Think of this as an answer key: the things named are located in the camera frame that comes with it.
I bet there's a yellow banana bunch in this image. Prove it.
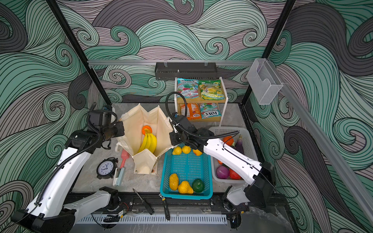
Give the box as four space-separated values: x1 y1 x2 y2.
138 134 157 153

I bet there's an orange tangerine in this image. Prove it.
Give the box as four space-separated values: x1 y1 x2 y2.
142 125 153 135

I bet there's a cream floral tote bag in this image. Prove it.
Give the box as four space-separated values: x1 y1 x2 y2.
116 104 173 174

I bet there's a pink green candy bag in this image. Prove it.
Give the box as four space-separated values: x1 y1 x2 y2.
176 78 199 99

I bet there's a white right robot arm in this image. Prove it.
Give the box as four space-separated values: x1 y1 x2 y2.
169 116 275 207

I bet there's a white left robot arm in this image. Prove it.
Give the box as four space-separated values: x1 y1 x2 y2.
11 110 124 233

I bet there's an orange Fox's candy bag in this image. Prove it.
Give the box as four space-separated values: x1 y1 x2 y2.
179 103 202 120

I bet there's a teal Fox's candy bag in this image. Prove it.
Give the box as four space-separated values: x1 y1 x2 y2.
200 103 221 119

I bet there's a yellow green candy bag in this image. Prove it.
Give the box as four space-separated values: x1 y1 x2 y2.
199 80 225 101

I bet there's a yellow lemon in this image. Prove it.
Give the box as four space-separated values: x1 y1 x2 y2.
172 146 183 155
182 146 191 154

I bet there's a yellow orange peach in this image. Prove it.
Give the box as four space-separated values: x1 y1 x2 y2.
193 150 203 156

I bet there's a white wooden shelf rack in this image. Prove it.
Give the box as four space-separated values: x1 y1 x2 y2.
174 77 229 127

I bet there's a teal plastic basket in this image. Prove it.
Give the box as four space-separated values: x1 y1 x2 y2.
160 149 213 200

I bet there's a black alarm clock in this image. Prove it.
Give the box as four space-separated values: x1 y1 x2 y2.
96 157 118 180

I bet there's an orange tomato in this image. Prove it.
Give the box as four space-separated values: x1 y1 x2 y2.
223 136 235 146

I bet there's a yellow starfruit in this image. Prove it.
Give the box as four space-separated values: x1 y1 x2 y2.
169 173 179 191

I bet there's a green avocado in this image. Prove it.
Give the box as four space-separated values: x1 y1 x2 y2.
192 179 205 193

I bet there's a purple onion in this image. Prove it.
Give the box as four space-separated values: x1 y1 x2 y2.
215 165 230 180

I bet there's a large yellow pear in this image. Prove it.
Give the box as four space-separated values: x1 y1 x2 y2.
178 181 194 194

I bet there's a red tomato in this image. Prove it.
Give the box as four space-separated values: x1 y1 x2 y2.
229 169 241 180

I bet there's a white plastic basket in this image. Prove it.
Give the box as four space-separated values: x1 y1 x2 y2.
209 126 258 184

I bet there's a black adjustable wrench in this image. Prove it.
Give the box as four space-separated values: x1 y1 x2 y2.
159 193 171 221

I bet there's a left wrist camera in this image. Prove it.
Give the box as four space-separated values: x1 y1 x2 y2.
102 105 116 116

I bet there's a pink handled brush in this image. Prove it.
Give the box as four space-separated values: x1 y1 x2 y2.
113 150 130 186

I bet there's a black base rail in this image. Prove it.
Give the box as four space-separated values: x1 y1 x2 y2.
113 192 254 216

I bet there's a white slotted cable duct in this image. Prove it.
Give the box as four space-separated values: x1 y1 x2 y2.
77 214 228 225

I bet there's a clear acrylic wall holder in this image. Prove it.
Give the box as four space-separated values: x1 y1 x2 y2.
246 58 283 105

